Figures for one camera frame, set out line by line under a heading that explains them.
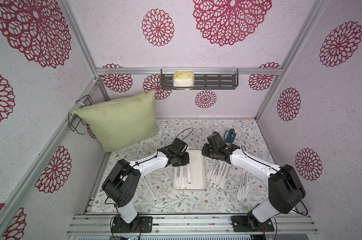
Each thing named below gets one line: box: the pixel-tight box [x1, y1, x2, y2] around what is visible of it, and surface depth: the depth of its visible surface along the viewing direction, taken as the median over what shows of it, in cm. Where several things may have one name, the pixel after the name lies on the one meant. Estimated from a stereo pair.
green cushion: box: [72, 89, 160, 153], surface depth 83 cm
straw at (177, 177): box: [175, 166, 181, 189], surface depth 91 cm
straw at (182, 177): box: [180, 166, 185, 189], surface depth 90 cm
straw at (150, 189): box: [143, 176, 157, 202], surface depth 87 cm
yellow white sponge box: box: [172, 70, 195, 90], surface depth 92 cm
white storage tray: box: [173, 150, 205, 191], surface depth 91 cm
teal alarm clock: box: [224, 128, 236, 144], surface depth 105 cm
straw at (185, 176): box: [184, 165, 188, 189], surface depth 90 cm
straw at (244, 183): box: [237, 169, 251, 199], surface depth 87 cm
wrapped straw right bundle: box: [205, 160, 231, 189], surface depth 92 cm
